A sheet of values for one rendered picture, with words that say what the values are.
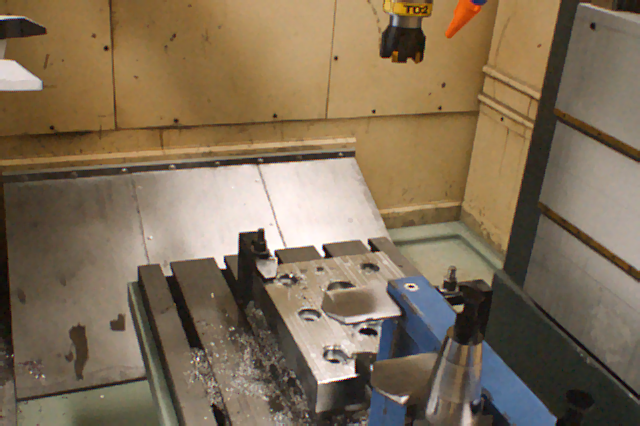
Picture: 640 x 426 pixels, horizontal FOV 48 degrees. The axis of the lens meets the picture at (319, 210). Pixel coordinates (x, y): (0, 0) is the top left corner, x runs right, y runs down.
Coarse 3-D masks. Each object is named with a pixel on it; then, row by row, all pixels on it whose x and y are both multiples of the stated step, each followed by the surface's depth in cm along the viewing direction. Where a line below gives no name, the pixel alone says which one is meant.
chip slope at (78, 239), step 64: (64, 192) 169; (128, 192) 173; (192, 192) 177; (256, 192) 182; (320, 192) 187; (64, 256) 158; (128, 256) 162; (192, 256) 165; (64, 320) 148; (128, 320) 151; (64, 384) 139
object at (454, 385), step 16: (448, 336) 50; (480, 336) 50; (448, 352) 50; (464, 352) 49; (480, 352) 50; (448, 368) 50; (464, 368) 50; (480, 368) 50; (432, 384) 52; (448, 384) 50; (464, 384) 50; (480, 384) 51; (432, 400) 51; (448, 400) 51; (464, 400) 51; (480, 400) 52; (432, 416) 52; (448, 416) 51; (464, 416) 51
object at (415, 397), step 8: (424, 384) 56; (416, 392) 55; (408, 400) 54; (416, 400) 54; (408, 408) 54; (416, 408) 54; (408, 416) 54; (416, 416) 54; (480, 416) 53; (488, 416) 53; (408, 424) 54; (416, 424) 52; (424, 424) 52; (432, 424) 52; (480, 424) 52; (488, 424) 52
